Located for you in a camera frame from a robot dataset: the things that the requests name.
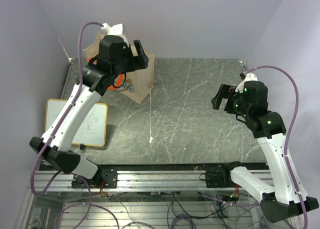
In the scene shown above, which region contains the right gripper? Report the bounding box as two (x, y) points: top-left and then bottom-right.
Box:
(211, 83), (251, 119)

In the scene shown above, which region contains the beige canvas tote bag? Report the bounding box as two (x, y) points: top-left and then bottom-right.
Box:
(83, 32), (155, 104)

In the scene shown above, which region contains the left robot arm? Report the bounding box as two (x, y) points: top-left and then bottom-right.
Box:
(29, 35), (149, 188)

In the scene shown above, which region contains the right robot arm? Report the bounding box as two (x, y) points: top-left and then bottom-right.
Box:
(211, 80), (319, 223)

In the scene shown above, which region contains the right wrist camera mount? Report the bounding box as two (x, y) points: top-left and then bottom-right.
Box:
(234, 72), (259, 93)

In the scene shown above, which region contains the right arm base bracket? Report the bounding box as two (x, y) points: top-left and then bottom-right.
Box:
(199, 164), (236, 189)

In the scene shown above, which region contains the small whiteboard yellow frame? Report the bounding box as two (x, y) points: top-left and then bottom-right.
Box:
(45, 98), (108, 147)

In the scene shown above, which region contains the aluminium mounting rail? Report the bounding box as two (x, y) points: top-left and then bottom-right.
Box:
(34, 170), (274, 192)

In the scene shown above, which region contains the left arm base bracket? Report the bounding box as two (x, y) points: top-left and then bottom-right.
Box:
(71, 168), (118, 189)

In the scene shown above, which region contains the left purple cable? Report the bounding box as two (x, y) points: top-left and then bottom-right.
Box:
(29, 21), (104, 197)

